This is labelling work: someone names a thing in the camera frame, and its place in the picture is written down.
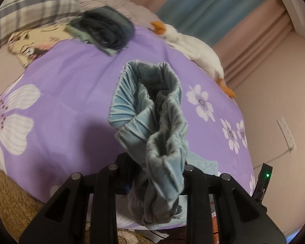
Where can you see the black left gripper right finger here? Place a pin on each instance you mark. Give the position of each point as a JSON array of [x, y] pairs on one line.
[[239, 217]]

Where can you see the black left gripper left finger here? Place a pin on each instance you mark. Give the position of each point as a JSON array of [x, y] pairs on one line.
[[63, 218]]

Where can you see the light blue denim pants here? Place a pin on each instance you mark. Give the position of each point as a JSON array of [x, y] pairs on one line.
[[147, 115]]

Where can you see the black tracker box green light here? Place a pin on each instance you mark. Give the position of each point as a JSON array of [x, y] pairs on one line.
[[262, 183]]

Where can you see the brown fuzzy blanket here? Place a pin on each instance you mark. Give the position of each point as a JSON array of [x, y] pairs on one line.
[[17, 207]]

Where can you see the purple floral bed cover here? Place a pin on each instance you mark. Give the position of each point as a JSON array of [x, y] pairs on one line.
[[54, 118]]

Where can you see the white goose plush toy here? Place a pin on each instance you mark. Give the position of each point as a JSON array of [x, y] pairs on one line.
[[196, 51]]

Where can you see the yellow cartoon print cloth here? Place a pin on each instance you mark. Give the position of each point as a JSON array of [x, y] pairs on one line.
[[28, 45]]

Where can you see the green folded garment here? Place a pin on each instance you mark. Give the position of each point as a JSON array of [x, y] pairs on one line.
[[107, 35]]

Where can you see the dark folded jeans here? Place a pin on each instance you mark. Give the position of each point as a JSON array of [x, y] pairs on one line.
[[105, 12]]

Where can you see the pink and blue curtain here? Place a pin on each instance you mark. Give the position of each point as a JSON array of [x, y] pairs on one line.
[[242, 32]]

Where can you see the plaid grey pillow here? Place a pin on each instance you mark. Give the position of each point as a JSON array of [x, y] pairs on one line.
[[16, 15]]

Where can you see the white wall power strip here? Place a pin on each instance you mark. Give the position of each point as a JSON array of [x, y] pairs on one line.
[[289, 139]]

